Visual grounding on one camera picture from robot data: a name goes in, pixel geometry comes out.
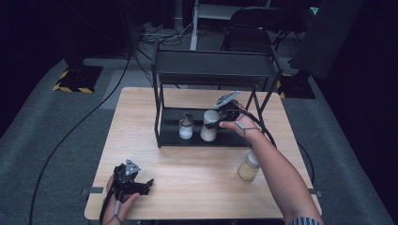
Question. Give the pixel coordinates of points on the glass shaker with metal lid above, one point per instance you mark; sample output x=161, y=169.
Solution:
x=186, y=129

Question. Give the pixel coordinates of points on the white-lidded jar of yellow powder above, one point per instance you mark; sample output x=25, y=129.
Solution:
x=247, y=172

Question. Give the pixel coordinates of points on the white metal frame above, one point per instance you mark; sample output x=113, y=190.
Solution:
x=194, y=31

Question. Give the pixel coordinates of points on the black folding chair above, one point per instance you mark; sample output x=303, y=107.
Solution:
x=247, y=34

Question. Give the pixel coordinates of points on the grey tape tab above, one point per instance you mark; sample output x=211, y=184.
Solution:
x=94, y=190
x=316, y=193

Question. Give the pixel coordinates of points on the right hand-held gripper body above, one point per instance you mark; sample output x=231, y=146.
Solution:
x=228, y=112

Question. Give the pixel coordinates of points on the white-lidded jar of white powder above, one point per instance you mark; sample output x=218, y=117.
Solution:
x=209, y=131

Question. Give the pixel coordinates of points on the person's right hand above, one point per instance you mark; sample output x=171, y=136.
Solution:
x=245, y=123

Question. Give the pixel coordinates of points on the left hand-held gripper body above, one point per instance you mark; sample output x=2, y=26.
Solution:
x=125, y=182

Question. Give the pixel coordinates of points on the black base with hazard tape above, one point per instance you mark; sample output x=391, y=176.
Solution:
x=79, y=78
x=297, y=89

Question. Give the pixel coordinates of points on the black metal two-tier rack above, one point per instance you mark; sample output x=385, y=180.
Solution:
x=206, y=65

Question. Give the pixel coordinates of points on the person's left hand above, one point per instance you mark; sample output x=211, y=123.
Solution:
x=120, y=204

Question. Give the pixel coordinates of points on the large dark panel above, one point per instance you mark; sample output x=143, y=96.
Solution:
x=325, y=37

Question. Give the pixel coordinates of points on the striped sleeve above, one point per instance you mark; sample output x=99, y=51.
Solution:
x=305, y=221

